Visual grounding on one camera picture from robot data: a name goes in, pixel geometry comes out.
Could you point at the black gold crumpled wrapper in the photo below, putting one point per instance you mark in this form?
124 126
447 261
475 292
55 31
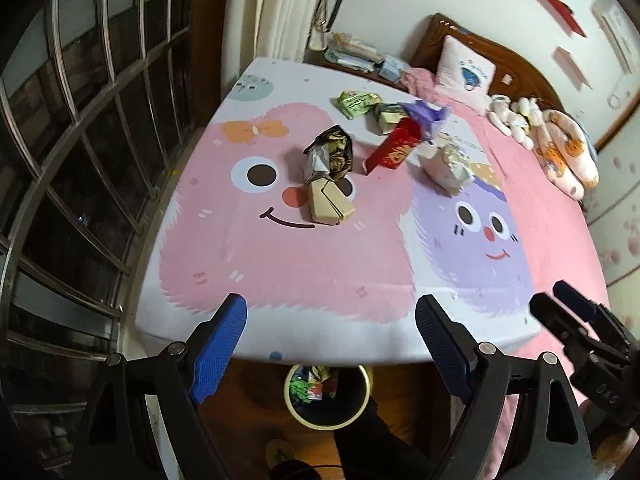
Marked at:
330 155

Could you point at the purple plastic bag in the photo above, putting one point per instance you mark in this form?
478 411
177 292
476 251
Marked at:
425 112

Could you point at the light blue box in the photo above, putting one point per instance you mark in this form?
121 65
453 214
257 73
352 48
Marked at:
395 67

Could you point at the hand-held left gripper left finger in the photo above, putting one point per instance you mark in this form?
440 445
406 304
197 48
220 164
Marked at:
220 345

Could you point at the pink carton box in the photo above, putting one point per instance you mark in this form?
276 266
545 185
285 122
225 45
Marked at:
316 393

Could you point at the blue bin with cream rim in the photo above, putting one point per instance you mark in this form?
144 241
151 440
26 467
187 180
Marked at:
345 410

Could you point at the wooden nightstand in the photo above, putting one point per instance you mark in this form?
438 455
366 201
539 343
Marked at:
317 59

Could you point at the red paper box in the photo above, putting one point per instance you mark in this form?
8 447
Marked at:
395 150

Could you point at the yellow paper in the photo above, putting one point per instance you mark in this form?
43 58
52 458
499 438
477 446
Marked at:
320 374

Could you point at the plush toys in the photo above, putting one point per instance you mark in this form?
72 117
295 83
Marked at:
565 160

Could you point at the white crumpled paper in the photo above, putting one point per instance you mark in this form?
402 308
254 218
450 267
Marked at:
445 170

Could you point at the person's left leg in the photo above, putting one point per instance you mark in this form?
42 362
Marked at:
295 471

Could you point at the red wall shelf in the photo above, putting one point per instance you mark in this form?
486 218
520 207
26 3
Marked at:
560 7

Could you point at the white wall shelf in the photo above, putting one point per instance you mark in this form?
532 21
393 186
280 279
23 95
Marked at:
570 62

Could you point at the person's leg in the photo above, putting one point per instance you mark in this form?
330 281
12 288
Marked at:
375 440
295 471

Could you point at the beige cardboard box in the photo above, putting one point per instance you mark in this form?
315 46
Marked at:
327 205

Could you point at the person's right leg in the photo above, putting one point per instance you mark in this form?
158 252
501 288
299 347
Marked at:
375 440

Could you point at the white pillow with print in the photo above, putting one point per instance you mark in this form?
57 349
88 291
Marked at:
465 75

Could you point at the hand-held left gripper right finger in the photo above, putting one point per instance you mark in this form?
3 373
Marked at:
442 345

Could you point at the green cracker packet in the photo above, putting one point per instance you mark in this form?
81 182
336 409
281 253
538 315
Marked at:
355 102

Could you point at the green paper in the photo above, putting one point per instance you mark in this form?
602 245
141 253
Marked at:
298 389

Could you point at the cream floral curtain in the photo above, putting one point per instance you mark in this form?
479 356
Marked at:
290 5

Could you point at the olive foil packet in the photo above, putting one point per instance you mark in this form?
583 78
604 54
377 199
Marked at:
387 117

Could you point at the wooden headboard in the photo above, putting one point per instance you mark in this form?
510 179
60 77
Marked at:
520 67

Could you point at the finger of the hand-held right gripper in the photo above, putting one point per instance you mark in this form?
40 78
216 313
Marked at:
572 294
550 310

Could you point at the metal window grille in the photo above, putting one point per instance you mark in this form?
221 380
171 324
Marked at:
75 160

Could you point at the yellow slipper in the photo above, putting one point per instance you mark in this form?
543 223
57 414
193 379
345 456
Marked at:
280 452

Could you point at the cream handbag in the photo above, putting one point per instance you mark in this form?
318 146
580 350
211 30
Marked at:
317 37

